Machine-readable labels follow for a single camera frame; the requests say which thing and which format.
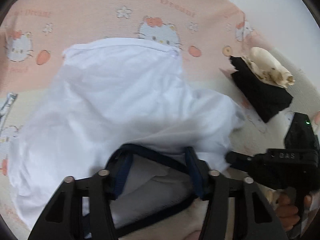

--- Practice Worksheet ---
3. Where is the black folded garment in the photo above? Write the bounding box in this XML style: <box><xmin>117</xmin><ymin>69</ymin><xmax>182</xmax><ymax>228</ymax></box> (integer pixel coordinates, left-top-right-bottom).
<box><xmin>229</xmin><ymin>56</ymin><xmax>293</xmax><ymax>123</ymax></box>

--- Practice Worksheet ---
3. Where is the pink cat print blanket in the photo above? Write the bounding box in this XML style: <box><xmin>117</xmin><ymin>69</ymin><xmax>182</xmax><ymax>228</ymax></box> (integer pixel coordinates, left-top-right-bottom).
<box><xmin>0</xmin><ymin>0</ymin><xmax>320</xmax><ymax>240</ymax></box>

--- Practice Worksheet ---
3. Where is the light blue printed garment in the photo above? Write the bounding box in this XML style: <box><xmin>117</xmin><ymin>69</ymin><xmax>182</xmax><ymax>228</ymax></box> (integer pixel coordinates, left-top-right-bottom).
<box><xmin>0</xmin><ymin>92</ymin><xmax>18</xmax><ymax>130</ymax></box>

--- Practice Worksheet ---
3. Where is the person's right hand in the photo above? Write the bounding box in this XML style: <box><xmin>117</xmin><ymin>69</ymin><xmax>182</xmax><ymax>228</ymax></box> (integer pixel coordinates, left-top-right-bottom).
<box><xmin>275</xmin><ymin>193</ymin><xmax>300</xmax><ymax>228</ymax></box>

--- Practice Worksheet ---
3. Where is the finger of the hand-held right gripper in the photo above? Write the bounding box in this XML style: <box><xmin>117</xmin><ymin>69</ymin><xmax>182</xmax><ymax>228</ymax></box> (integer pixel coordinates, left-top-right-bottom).
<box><xmin>225</xmin><ymin>151</ymin><xmax>258</xmax><ymax>174</ymax></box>

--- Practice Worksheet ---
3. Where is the cream folded garment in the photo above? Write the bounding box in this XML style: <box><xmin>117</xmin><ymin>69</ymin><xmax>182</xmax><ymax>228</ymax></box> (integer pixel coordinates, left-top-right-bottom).
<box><xmin>244</xmin><ymin>47</ymin><xmax>296</xmax><ymax>88</ymax></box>

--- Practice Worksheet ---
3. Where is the white shirt with navy trim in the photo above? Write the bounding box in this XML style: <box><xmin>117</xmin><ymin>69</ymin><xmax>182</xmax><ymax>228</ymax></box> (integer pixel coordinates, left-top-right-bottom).
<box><xmin>9</xmin><ymin>37</ymin><xmax>247</xmax><ymax>238</ymax></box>

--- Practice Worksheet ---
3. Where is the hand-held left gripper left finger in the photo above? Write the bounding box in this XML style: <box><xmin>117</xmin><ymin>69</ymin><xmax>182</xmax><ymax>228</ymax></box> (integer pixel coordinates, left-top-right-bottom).
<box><xmin>29</xmin><ymin>152</ymin><xmax>133</xmax><ymax>240</ymax></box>

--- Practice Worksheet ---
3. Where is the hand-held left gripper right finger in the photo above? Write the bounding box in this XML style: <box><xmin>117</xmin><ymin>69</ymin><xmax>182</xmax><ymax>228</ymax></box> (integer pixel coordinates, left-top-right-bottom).
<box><xmin>185</xmin><ymin>147</ymin><xmax>288</xmax><ymax>240</ymax></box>

